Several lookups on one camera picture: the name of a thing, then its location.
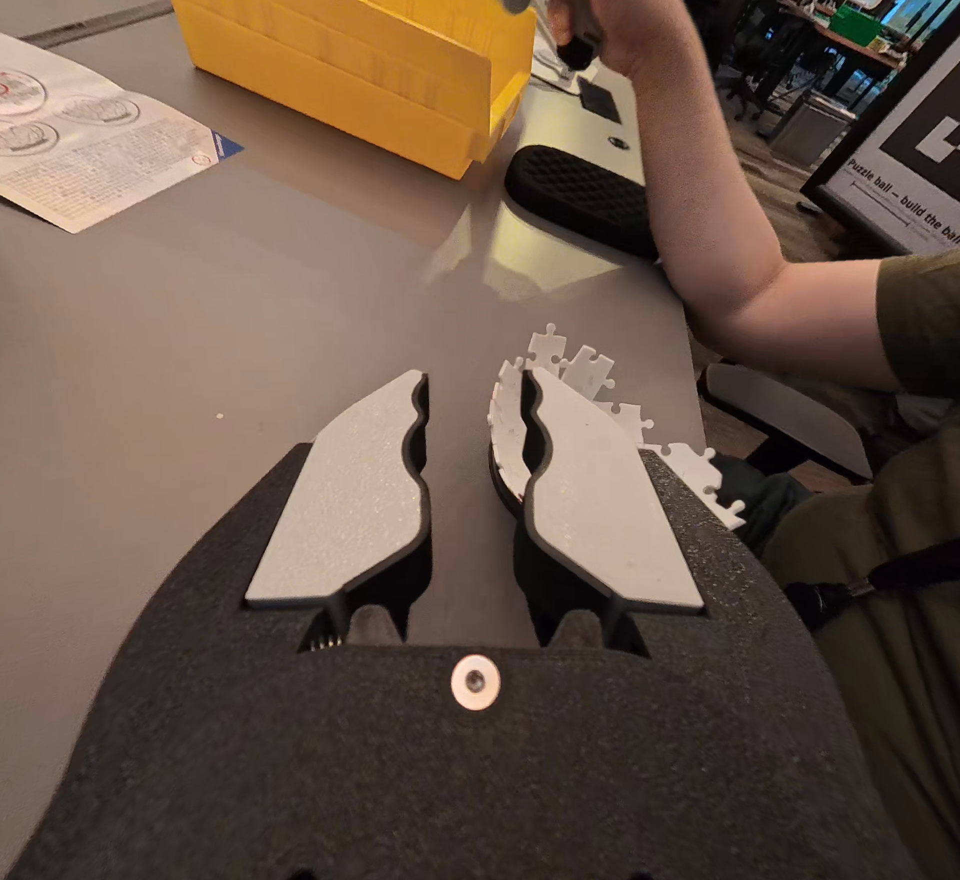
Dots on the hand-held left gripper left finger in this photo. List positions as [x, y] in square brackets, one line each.
[345, 513]

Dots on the yellow plastic bin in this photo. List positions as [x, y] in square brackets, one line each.
[337, 48]

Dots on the person's right forearm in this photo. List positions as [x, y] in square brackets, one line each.
[712, 220]

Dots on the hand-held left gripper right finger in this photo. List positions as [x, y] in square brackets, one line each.
[607, 513]

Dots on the white half puzzle ball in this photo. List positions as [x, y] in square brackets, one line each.
[589, 370]

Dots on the black mesh armrest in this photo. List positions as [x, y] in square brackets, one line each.
[577, 194]

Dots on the white printed sign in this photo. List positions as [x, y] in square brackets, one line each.
[900, 168]

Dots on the white instruction leaflet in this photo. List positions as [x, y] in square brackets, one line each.
[97, 138]

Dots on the dark blue trousers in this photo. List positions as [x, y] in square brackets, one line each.
[765, 505]

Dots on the dark desk socket plate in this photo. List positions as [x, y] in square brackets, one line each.
[598, 99]

